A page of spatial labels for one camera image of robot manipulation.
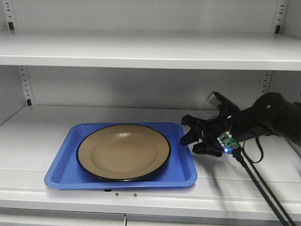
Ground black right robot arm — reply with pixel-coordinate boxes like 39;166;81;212
180;91;301;157

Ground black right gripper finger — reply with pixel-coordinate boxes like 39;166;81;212
180;130;203;145
181;114;206;132

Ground green circuit board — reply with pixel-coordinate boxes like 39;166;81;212
217;131;240;154

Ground white cabinet upper shelf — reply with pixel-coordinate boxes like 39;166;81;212
0;30;301;71

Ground beige plate black rim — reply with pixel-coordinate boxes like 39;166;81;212
77;124;171;181

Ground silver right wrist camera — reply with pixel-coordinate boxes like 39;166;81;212
207;91;240;114

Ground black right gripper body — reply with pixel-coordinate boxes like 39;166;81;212
192;113;232;157

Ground blue plastic tray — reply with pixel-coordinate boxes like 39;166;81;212
44;122;198;190

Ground black braided cable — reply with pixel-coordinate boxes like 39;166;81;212
232;137;297;226

